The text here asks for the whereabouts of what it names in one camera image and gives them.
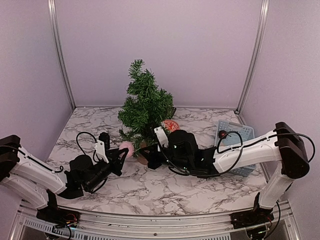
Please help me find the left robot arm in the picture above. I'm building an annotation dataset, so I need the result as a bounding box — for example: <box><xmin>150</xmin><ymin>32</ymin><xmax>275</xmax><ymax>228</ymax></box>
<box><xmin>0</xmin><ymin>132</ymin><xmax>132</xmax><ymax>223</ymax></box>

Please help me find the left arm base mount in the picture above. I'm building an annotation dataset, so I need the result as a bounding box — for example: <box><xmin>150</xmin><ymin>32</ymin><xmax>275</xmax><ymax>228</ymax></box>
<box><xmin>36</xmin><ymin>190</ymin><xmax>80</xmax><ymax>229</ymax></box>

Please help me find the aluminium frame post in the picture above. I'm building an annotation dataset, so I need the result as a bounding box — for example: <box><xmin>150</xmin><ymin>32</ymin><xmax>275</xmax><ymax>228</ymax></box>
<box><xmin>235</xmin><ymin>0</ymin><xmax>270</xmax><ymax>115</ymax></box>
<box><xmin>47</xmin><ymin>0</ymin><xmax>76</xmax><ymax>111</ymax></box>

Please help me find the right aluminium frame post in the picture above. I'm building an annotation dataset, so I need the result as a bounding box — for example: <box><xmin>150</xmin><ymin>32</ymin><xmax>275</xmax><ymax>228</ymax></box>
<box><xmin>235</xmin><ymin>0</ymin><xmax>270</xmax><ymax>115</ymax></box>

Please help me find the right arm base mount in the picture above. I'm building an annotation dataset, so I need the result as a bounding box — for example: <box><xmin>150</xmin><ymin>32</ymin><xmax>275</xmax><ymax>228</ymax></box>
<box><xmin>230</xmin><ymin>193</ymin><xmax>274</xmax><ymax>229</ymax></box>

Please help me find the small green christmas tree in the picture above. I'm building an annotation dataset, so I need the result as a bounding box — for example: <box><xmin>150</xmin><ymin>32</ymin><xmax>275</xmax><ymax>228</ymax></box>
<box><xmin>118</xmin><ymin>59</ymin><xmax>174</xmax><ymax>165</ymax></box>

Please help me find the pink pompom ornament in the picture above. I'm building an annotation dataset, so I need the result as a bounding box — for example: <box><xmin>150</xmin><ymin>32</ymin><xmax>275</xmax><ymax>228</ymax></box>
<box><xmin>119</xmin><ymin>141</ymin><xmax>135</xmax><ymax>159</ymax></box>

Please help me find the front aluminium rail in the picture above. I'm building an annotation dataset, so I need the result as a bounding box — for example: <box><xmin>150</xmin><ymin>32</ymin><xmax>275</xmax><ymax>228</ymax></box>
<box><xmin>8</xmin><ymin>201</ymin><xmax>301</xmax><ymax>240</ymax></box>

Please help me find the copper bauble ornament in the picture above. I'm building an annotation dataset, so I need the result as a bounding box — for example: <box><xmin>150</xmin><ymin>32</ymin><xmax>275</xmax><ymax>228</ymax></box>
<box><xmin>218</xmin><ymin>130</ymin><xmax>227</xmax><ymax>139</ymax></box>

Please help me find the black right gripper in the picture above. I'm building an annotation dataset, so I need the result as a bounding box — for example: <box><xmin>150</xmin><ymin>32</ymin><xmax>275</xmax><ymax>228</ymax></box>
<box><xmin>139</xmin><ymin>143</ymin><xmax>192</xmax><ymax>172</ymax></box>

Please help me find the left aluminium frame post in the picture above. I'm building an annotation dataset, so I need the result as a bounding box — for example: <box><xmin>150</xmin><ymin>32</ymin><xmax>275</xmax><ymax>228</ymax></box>
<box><xmin>47</xmin><ymin>0</ymin><xmax>76</xmax><ymax>111</ymax></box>

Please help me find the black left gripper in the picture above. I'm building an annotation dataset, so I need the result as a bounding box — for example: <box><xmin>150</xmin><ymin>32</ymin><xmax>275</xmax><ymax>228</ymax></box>
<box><xmin>85</xmin><ymin>147</ymin><xmax>128</xmax><ymax>192</ymax></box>

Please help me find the light blue perforated basket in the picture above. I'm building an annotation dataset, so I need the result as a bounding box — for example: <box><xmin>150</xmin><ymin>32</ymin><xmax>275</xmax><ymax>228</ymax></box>
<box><xmin>214</xmin><ymin>119</ymin><xmax>258</xmax><ymax>177</ymax></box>

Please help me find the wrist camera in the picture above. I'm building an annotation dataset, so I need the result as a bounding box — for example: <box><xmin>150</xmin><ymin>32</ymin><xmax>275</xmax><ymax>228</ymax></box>
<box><xmin>95</xmin><ymin>132</ymin><xmax>110</xmax><ymax>164</ymax></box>
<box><xmin>153</xmin><ymin>126</ymin><xmax>169</xmax><ymax>152</ymax></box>

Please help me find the orange white patterned bowl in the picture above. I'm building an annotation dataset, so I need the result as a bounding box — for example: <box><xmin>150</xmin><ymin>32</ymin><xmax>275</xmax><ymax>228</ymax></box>
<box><xmin>163</xmin><ymin>119</ymin><xmax>180</xmax><ymax>132</ymax></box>

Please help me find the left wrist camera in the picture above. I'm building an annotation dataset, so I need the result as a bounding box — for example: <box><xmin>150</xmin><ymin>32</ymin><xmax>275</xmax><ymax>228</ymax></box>
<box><xmin>95</xmin><ymin>132</ymin><xmax>110</xmax><ymax>164</ymax></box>

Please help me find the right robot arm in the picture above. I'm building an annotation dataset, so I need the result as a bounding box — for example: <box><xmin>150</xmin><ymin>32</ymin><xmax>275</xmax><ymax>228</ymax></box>
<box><xmin>138</xmin><ymin>122</ymin><xmax>313</xmax><ymax>224</ymax></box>

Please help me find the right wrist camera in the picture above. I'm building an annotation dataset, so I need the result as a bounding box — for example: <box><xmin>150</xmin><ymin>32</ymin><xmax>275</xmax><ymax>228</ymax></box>
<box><xmin>153</xmin><ymin>126</ymin><xmax>169</xmax><ymax>152</ymax></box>

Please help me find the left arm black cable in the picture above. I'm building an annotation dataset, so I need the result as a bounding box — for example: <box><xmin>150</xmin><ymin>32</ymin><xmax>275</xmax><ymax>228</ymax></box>
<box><xmin>49</xmin><ymin>131</ymin><xmax>110</xmax><ymax>195</ymax></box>

